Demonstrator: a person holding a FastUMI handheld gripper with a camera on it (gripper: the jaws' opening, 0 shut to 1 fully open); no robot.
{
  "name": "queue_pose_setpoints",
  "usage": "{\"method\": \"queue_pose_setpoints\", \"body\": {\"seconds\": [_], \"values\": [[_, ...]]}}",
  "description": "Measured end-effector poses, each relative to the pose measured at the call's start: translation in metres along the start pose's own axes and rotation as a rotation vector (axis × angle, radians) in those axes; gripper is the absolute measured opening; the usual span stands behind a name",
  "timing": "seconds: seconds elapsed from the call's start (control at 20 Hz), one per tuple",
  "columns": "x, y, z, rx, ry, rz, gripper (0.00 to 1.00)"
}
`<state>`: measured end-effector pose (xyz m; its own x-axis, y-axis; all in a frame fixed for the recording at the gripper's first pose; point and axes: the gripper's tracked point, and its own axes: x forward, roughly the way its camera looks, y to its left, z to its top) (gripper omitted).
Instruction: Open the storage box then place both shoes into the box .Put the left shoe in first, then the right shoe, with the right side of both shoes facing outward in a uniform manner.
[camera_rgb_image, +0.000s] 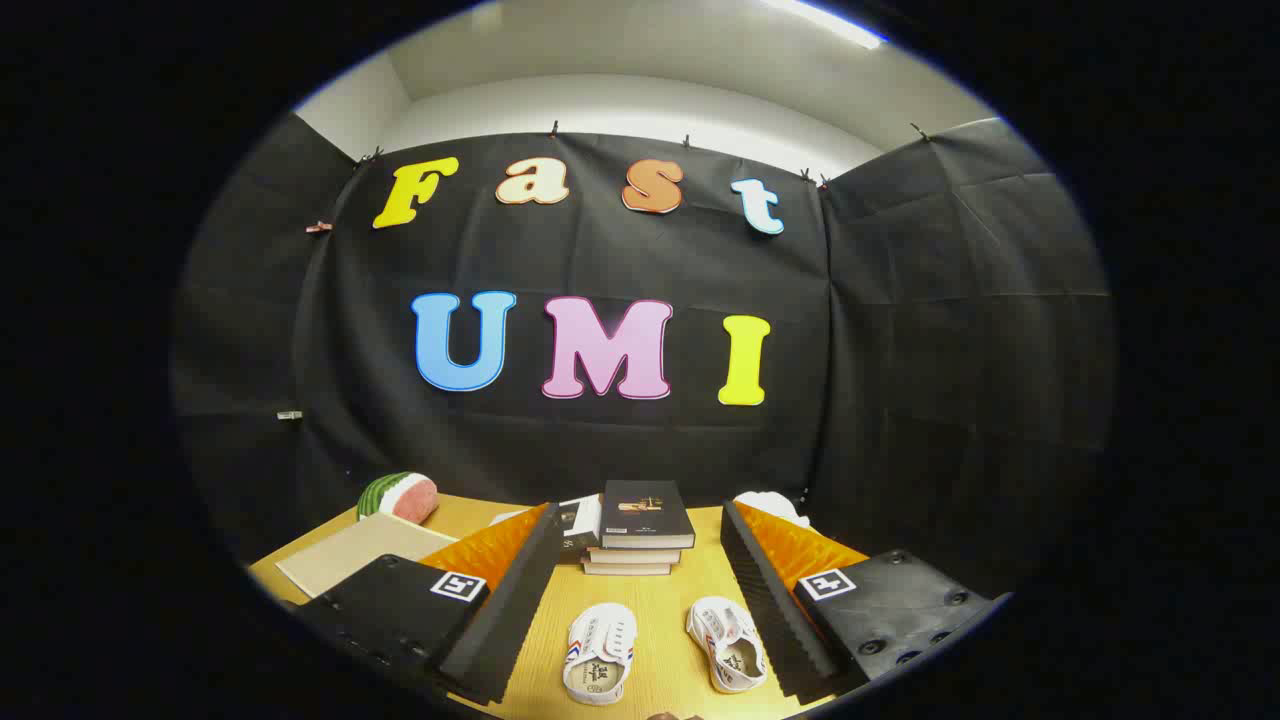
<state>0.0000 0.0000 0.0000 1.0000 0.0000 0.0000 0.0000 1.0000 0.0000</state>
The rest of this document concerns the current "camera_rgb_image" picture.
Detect white cartoon face plush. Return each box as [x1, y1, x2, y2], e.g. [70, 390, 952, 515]
[733, 490, 811, 529]

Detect white portrait cover book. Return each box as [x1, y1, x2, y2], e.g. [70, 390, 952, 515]
[490, 494, 604, 551]

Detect watermelon slice plush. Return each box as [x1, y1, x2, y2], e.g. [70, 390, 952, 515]
[357, 472, 439, 525]

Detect beige fabric storage box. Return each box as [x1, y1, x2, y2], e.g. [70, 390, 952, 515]
[275, 512, 459, 599]

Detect black cover book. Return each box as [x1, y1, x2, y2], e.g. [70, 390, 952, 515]
[600, 480, 696, 550]

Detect black backdrop cloth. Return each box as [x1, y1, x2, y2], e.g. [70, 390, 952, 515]
[170, 112, 1116, 601]

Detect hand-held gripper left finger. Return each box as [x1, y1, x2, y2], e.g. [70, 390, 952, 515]
[290, 502, 566, 706]

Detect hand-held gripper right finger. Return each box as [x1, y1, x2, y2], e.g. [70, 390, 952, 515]
[720, 499, 1001, 701]

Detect white canvas shoe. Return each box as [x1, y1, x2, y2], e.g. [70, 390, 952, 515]
[686, 596, 768, 694]
[562, 602, 639, 706]

